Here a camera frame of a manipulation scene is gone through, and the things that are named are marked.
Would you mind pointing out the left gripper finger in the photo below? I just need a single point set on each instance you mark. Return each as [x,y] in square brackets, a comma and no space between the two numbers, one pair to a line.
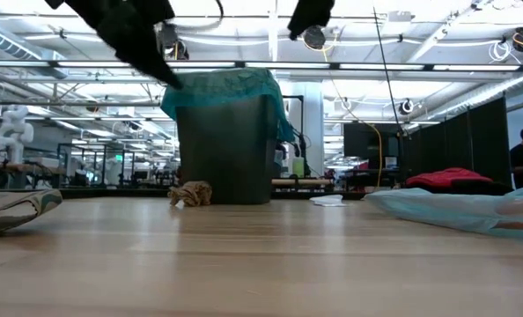
[142,53]

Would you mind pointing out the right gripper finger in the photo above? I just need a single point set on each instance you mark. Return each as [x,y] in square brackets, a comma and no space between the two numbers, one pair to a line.
[312,13]

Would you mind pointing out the teal plastic trash bag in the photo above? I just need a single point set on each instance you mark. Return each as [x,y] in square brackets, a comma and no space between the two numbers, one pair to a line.
[226,83]

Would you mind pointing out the dark translucent trash bin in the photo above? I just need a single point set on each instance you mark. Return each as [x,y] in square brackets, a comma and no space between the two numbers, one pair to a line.
[226,154]

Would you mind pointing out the brown paper ball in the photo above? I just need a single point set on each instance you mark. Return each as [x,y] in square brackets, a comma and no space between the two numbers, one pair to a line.
[193,193]

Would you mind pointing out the white paper scrap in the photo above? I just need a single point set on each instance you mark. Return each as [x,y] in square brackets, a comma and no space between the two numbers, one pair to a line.
[327,201]

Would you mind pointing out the cardboard label piece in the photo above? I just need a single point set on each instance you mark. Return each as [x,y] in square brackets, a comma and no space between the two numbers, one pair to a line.
[10,211]

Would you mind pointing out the light blue trash bag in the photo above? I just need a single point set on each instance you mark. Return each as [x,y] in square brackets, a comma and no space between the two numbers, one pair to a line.
[442,211]

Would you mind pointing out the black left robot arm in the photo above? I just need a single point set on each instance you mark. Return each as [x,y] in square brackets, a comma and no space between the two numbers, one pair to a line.
[54,2]

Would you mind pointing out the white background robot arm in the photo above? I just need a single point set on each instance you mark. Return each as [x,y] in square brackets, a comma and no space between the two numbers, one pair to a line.
[12,132]

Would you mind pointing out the black monitor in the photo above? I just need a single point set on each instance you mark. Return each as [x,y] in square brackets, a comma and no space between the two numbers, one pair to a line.
[367,141]

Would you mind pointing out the green bottle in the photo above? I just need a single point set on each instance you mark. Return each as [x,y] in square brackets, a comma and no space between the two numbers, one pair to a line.
[298,168]

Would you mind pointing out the background workbench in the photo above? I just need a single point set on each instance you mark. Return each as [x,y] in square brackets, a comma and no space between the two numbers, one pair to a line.
[24,169]

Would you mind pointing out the background wooden table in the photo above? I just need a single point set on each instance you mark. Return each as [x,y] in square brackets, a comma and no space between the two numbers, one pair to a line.
[305,181]

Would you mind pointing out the black partition wall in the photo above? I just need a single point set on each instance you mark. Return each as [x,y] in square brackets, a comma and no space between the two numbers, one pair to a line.
[486,145]

